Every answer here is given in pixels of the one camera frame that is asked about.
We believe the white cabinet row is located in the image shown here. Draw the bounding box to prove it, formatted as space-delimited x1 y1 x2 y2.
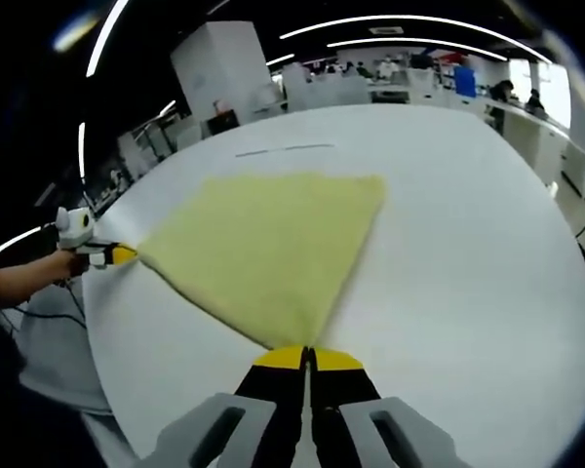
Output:
282 62 488 111

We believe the person's left hand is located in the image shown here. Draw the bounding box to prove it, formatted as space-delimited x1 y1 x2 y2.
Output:
53 249 87 281

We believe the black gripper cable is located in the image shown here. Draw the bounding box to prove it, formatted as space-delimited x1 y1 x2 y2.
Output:
2 277 88 326

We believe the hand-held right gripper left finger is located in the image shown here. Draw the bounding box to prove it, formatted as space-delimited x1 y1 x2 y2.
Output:
138 344 307 468

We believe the white square pillar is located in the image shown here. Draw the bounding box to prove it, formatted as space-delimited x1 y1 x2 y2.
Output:
170 21 277 123

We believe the blue crate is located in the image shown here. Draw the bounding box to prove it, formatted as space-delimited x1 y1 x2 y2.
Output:
453 65 477 98

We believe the yellow blue grey garment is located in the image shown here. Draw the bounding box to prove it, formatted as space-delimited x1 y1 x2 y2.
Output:
138 171 387 351

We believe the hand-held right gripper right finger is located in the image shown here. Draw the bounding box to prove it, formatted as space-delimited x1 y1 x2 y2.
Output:
307 346 474 468

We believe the white counter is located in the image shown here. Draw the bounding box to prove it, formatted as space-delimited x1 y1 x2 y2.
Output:
487 99 585 196

